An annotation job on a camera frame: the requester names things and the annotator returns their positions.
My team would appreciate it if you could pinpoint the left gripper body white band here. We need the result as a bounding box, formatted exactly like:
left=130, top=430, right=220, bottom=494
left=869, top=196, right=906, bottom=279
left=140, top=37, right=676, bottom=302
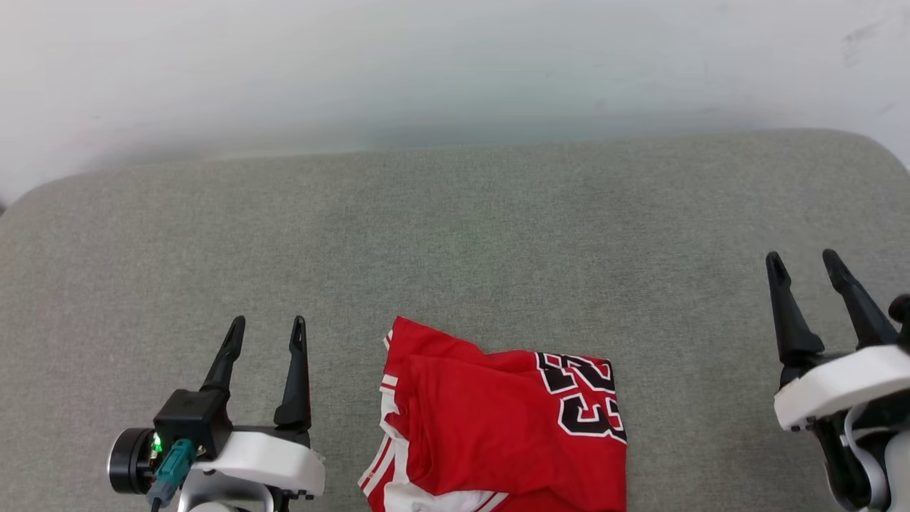
left=108, top=425, right=327, bottom=512

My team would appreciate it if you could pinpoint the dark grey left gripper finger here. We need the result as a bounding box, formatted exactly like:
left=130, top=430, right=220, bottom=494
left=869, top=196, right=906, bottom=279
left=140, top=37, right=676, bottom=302
left=274, top=315, right=312, bottom=433
left=200, top=316, right=247, bottom=396

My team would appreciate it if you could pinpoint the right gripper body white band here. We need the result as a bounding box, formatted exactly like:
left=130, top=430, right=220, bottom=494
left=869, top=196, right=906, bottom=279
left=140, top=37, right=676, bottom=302
left=773, top=294, right=910, bottom=434

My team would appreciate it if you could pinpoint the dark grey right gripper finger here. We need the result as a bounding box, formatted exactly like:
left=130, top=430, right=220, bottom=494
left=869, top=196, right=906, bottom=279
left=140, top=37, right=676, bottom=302
left=822, top=248, right=901, bottom=351
left=765, top=251, right=826, bottom=388

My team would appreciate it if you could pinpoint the red basketball jersey number 23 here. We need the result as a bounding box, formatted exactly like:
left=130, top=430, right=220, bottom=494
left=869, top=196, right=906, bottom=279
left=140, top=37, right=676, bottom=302
left=358, top=316, right=628, bottom=512

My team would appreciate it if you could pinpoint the grey fabric sofa cushion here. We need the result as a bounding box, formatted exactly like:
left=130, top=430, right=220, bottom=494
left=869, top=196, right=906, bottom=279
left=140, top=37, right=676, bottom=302
left=0, top=128, right=910, bottom=512

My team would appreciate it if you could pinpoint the teal cable connector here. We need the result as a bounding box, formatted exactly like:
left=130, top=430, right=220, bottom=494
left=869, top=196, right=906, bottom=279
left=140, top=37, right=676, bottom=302
left=146, top=438, right=197, bottom=510

